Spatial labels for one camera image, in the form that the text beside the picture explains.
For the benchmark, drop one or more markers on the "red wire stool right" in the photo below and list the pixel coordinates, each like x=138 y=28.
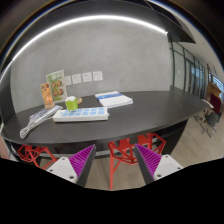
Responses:
x=152 y=141

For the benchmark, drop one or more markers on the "red wire stool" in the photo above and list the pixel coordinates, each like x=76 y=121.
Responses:
x=29 y=154
x=152 y=141
x=120 y=152

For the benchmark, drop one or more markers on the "white wall socket right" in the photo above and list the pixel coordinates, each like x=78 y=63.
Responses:
x=97 y=76

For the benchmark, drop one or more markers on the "green white charger plug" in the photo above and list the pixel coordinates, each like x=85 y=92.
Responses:
x=71 y=103

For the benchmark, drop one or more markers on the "red wire stool middle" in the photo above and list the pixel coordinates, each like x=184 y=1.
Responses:
x=120 y=152

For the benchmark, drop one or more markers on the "grey chair in background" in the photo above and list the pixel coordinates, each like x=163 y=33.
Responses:
x=211 y=120

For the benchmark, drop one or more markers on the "small wooden round coaster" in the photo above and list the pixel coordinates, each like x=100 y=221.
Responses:
x=79 y=100

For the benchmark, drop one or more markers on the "red wire stool left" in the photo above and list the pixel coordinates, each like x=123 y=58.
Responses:
x=29 y=154

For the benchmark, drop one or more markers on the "curved ceiling light strip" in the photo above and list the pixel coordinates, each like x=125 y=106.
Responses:
x=82 y=20

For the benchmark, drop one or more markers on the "white wall socket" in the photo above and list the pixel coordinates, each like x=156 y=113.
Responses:
x=97 y=76
x=68 y=80
x=87 y=77
x=76 y=79

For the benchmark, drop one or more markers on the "white wall socket left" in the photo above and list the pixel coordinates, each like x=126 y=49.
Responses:
x=68 y=80

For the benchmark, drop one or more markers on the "white blue flat box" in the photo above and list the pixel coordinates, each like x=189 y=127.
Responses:
x=113 y=99

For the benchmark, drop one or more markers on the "large green menu stand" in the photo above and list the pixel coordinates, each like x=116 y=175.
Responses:
x=57 y=85

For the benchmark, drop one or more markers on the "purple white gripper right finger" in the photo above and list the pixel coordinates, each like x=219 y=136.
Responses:
x=154 y=166

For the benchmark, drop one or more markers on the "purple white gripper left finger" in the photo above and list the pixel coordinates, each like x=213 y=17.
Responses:
x=75 y=168

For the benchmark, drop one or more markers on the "glass partition door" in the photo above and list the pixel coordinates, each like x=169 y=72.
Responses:
x=188 y=73

